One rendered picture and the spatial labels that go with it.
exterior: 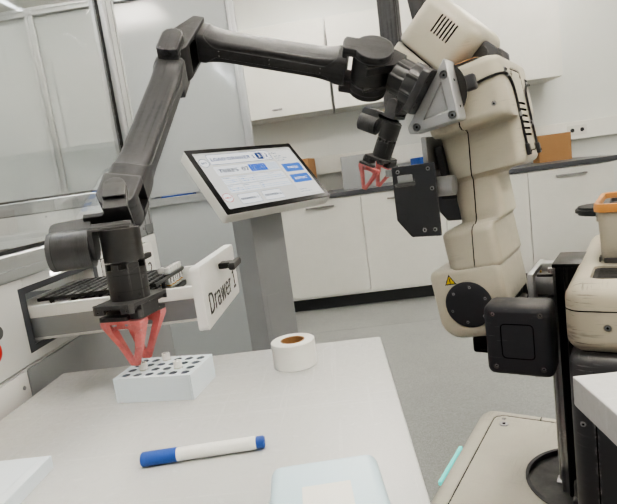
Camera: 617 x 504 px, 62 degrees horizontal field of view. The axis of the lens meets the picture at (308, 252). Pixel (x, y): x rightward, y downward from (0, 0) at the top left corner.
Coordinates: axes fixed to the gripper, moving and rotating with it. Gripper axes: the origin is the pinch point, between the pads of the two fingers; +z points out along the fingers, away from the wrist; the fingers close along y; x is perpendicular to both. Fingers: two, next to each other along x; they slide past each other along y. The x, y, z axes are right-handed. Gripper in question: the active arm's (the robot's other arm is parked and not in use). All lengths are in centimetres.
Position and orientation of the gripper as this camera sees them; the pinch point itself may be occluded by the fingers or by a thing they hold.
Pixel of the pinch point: (140, 356)
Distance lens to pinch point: 83.1
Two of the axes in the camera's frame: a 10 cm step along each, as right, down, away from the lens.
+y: -2.2, 1.5, -9.6
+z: 1.2, 9.8, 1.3
